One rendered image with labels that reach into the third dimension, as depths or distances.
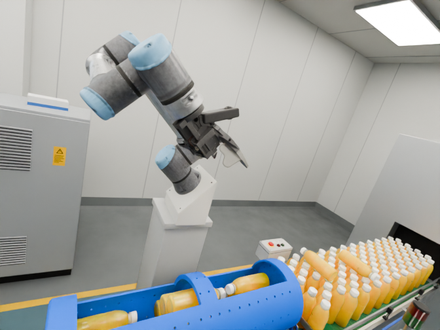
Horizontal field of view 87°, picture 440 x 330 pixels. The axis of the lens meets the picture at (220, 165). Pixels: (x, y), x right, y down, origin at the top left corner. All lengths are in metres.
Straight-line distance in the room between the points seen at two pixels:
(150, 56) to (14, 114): 1.59
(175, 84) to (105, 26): 2.74
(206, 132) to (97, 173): 2.98
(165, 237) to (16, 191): 1.20
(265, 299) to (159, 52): 0.87
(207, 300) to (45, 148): 1.59
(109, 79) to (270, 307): 0.91
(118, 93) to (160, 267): 1.21
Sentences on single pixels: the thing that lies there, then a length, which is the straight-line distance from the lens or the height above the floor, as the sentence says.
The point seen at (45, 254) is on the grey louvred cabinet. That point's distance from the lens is 2.50.
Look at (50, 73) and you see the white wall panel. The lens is 3.24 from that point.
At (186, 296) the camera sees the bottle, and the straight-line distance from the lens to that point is 0.90.
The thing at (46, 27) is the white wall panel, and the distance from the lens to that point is 3.25.
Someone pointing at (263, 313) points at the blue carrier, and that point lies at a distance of 1.00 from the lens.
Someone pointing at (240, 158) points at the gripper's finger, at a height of 1.72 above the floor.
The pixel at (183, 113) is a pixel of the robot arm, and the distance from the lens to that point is 0.54.
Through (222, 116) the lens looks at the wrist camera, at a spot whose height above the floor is 1.81.
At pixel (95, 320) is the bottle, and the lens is 0.97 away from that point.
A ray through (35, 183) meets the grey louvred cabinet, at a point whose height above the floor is 0.92.
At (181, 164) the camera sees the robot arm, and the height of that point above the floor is 1.44.
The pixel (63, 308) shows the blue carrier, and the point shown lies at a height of 1.23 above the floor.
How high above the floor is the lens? 1.84
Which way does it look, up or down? 15 degrees down
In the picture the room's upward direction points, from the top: 16 degrees clockwise
